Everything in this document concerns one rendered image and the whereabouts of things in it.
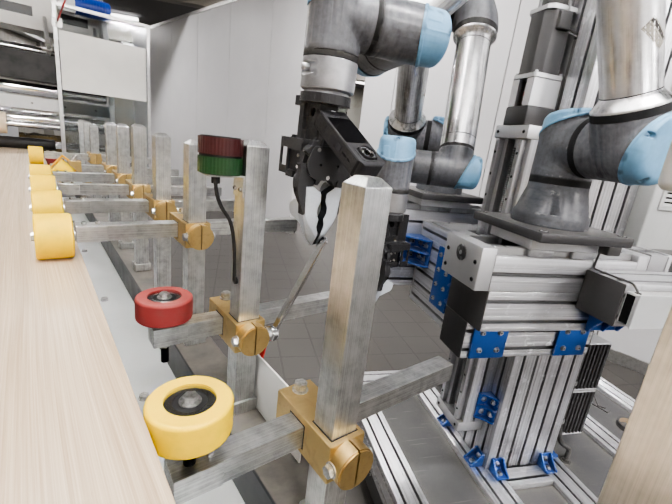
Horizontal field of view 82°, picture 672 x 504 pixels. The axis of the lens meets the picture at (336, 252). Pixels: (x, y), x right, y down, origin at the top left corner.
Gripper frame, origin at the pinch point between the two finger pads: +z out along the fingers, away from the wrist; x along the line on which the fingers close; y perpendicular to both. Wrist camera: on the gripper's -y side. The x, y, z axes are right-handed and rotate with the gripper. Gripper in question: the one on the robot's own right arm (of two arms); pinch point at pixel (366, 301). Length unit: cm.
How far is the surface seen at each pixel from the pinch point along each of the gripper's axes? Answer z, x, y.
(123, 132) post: -28, 94, -31
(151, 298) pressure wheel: -7.6, 0.2, -43.9
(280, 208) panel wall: 54, 368, 190
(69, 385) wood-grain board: -7, -17, -55
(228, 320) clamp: -3.8, -3.6, -33.5
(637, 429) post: -20, -54, -33
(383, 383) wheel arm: -0.4, -24.7, -18.9
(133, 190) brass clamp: -13, 68, -33
